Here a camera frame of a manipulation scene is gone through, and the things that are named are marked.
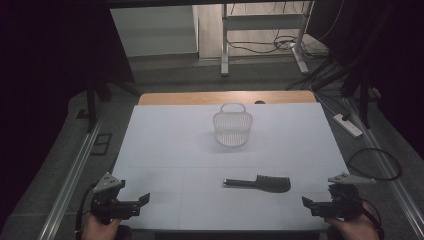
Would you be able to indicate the white metal stand frame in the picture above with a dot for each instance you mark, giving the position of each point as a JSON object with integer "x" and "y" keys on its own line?
{"x": 263, "y": 21}

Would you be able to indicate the wooden table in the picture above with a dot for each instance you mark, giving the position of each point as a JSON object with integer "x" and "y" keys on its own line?
{"x": 200, "y": 98}

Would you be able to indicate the white power strip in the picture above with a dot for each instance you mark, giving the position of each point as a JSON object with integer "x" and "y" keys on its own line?
{"x": 348, "y": 126}

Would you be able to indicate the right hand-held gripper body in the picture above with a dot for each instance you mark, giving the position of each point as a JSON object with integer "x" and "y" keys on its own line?
{"x": 343, "y": 201}

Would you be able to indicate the aluminium rail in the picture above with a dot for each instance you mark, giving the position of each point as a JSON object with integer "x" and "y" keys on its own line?
{"x": 71, "y": 180}
{"x": 383, "y": 156}

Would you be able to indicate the white plastic basket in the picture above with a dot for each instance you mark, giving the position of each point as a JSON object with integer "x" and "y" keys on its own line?
{"x": 232, "y": 128}

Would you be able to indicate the person's right hand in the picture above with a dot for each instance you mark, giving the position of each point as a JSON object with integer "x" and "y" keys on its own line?
{"x": 354, "y": 230}

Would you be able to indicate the grey panel board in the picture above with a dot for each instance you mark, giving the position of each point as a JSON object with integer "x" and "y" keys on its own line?
{"x": 153, "y": 31}

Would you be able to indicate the black comb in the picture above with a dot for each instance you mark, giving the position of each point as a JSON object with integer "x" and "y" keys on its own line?
{"x": 266, "y": 184}

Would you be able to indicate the dark curtain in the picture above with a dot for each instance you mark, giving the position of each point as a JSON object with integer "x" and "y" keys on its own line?
{"x": 50, "y": 50}
{"x": 393, "y": 50}

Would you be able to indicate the small dark round object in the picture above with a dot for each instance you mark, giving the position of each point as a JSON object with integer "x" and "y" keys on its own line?
{"x": 260, "y": 102}

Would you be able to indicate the black tripod stand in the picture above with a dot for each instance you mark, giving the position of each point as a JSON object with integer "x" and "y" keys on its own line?
{"x": 363, "y": 96}
{"x": 91, "y": 100}

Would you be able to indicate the person's left hand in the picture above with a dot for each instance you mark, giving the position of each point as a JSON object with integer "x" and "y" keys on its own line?
{"x": 100, "y": 230}

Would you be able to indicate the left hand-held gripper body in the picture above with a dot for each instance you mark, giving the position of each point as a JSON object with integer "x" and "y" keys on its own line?
{"x": 107, "y": 203}

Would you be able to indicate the white table sheet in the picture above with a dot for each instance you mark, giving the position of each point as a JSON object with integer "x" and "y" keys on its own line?
{"x": 206, "y": 173}

